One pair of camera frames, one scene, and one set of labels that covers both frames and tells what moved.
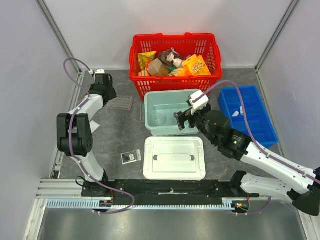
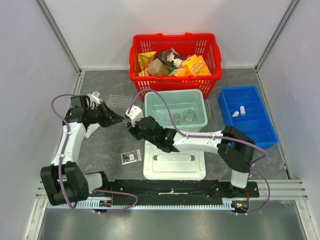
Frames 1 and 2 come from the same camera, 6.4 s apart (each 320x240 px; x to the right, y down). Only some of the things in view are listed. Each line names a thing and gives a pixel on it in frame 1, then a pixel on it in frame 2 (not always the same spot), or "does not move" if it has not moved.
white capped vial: x=236 y=114 does not move
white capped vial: x=241 y=112 does not move
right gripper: x=190 y=120 -> x=136 y=129
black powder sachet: x=130 y=157 does not move
